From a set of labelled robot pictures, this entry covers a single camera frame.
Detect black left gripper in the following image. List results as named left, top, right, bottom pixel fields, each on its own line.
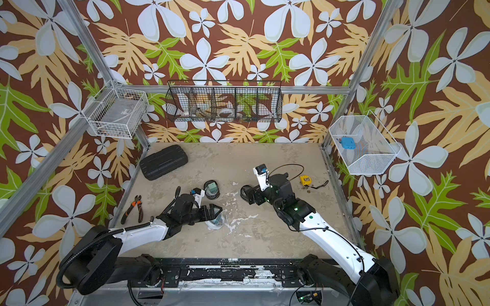
left=182, top=203, right=223, bottom=226

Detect mint green charger plug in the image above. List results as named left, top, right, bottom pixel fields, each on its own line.
left=207, top=182, right=218, bottom=195

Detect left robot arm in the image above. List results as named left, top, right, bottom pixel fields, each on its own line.
left=56, top=188, right=223, bottom=295

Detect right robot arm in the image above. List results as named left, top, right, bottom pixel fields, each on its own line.
left=246, top=165, right=400, bottom=305

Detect yellow tape measure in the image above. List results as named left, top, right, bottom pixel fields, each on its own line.
left=300, top=175, right=312, bottom=188

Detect black ribbed hard case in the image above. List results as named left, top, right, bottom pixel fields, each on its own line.
left=140, top=145, right=188, bottom=181

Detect blue object in basket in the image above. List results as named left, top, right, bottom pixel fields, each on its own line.
left=340, top=137, right=356, bottom=150

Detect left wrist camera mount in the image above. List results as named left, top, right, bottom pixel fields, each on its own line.
left=190, top=188, right=205, bottom=208

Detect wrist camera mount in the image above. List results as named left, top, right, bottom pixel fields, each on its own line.
left=190, top=188, right=205, bottom=208
left=253, top=164, right=270, bottom=191

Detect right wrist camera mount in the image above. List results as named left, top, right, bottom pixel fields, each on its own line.
left=253, top=164, right=270, bottom=191

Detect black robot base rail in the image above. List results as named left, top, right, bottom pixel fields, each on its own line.
left=128, top=258, right=345, bottom=289

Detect orange handled pliers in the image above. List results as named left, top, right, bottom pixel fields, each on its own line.
left=121, top=195, right=144, bottom=224

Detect black wire basket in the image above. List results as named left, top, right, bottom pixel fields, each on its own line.
left=163, top=80, right=283, bottom=122

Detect white wire basket right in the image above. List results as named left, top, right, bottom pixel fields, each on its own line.
left=329, top=112, right=402, bottom=176

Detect white wire basket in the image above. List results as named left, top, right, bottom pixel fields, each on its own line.
left=329, top=112, right=402, bottom=176
left=83, top=82, right=149, bottom=139

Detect white wire basket left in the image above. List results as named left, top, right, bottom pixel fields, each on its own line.
left=83, top=82, right=149, bottom=139

